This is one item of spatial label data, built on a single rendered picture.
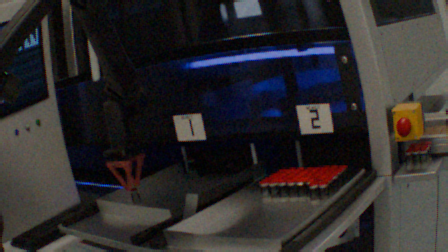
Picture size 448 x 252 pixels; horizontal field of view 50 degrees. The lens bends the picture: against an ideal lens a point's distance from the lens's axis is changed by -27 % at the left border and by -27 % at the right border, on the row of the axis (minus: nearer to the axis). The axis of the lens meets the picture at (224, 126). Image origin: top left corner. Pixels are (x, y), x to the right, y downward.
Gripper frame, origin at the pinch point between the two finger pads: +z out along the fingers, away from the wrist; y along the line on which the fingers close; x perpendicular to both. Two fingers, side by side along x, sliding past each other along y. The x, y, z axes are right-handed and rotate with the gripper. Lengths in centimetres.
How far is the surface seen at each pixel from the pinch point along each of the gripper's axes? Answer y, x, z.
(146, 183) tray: 15.1, 4.7, 3.3
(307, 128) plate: 8.1, -39.6, -6.3
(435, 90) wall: 477, -89, 54
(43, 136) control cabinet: 16.7, 42.8, -12.7
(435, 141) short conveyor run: 9, -74, 2
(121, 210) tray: -6.0, 1.5, 4.6
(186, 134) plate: 17.7, -8.1, -7.1
